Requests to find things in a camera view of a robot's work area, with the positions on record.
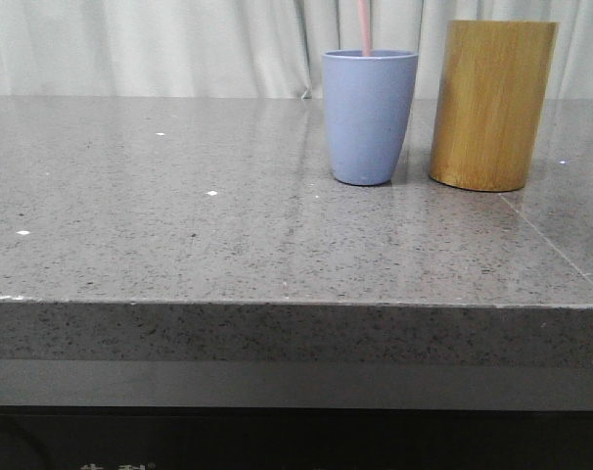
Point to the blue plastic cup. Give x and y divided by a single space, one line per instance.
367 104

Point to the pink chopstick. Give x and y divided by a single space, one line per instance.
363 8

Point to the white curtain backdrop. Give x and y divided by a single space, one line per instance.
245 49

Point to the bamboo cylinder holder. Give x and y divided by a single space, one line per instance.
491 94

